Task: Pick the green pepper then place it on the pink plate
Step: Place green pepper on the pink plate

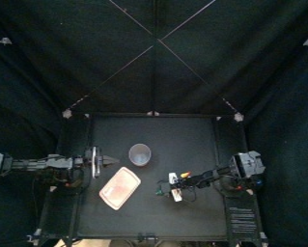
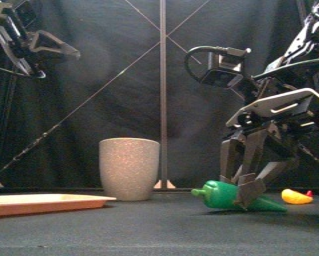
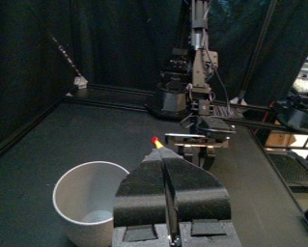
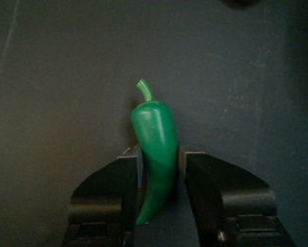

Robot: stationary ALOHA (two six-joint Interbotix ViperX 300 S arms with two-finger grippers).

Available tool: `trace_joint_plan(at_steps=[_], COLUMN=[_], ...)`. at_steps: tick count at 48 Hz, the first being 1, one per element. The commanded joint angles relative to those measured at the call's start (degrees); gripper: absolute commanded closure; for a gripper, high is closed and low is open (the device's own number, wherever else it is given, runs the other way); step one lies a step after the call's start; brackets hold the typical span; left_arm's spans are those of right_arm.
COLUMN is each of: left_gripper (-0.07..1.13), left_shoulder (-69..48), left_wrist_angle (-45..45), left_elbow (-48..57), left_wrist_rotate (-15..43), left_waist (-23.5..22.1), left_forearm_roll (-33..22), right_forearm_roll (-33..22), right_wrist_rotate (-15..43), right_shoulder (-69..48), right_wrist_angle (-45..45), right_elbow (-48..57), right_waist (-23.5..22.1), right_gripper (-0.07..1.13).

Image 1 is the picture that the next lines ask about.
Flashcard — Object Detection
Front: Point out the metal table edge clamp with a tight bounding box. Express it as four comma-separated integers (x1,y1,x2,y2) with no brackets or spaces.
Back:
136,233,159,244
26,228,44,247
258,233,270,247

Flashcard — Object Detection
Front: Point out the black vertical frame post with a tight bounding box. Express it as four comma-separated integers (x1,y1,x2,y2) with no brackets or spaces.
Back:
151,0,159,114

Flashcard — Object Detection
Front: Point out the pink rectangular plate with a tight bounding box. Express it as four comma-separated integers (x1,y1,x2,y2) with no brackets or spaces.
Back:
98,166,142,211

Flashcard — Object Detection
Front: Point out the thin diagonal brace wire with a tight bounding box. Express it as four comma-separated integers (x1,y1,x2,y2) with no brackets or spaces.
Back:
108,0,242,114
67,0,216,110

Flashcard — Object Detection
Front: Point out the translucent plastic cup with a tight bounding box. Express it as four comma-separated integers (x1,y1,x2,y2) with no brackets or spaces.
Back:
128,143,154,168

